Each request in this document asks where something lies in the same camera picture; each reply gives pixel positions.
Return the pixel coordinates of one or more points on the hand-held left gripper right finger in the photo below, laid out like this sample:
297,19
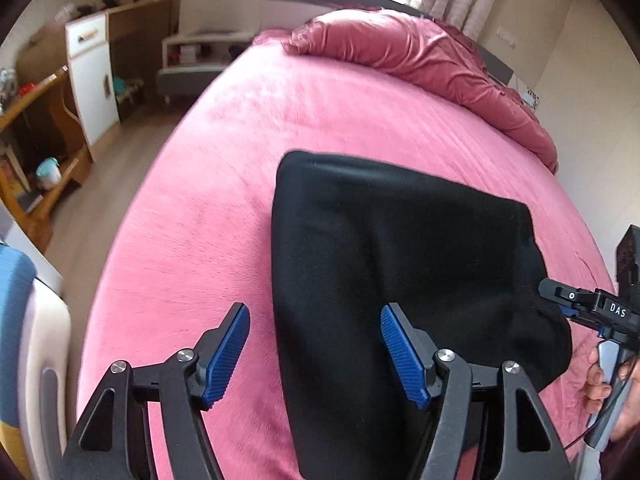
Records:
400,355

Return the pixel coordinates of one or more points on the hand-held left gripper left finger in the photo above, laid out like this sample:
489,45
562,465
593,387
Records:
227,355

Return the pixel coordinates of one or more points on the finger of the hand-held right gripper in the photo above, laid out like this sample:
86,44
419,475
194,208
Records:
557,292

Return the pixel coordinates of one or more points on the black pants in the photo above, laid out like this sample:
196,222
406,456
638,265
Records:
400,240

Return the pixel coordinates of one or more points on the person's right hand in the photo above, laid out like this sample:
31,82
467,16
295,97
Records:
597,385

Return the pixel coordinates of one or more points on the black box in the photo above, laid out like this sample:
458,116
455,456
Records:
630,255

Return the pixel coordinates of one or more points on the pink bed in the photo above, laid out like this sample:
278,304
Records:
225,160

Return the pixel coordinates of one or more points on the white printed box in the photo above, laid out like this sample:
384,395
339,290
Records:
531,97

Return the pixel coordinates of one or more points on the blue cushioned chair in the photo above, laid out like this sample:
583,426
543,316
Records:
20,320

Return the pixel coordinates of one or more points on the grey headboard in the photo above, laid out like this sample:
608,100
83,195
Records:
497,62

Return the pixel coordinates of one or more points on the teal cup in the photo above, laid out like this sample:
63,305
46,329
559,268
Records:
48,174

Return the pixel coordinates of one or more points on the pink duvet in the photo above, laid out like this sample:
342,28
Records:
425,55

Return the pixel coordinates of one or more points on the white low shelf unit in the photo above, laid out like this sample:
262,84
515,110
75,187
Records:
200,67

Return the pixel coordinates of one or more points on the wooden desk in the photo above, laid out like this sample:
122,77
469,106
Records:
65,110

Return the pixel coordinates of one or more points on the tall white cabinet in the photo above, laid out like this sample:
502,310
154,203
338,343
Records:
92,75

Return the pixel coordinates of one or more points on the brown wooden cupboard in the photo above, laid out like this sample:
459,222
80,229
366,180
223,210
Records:
140,35

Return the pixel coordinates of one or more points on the white floral panel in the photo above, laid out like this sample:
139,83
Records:
225,5

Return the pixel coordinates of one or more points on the white wall socket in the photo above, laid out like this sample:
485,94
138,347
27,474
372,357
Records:
506,39

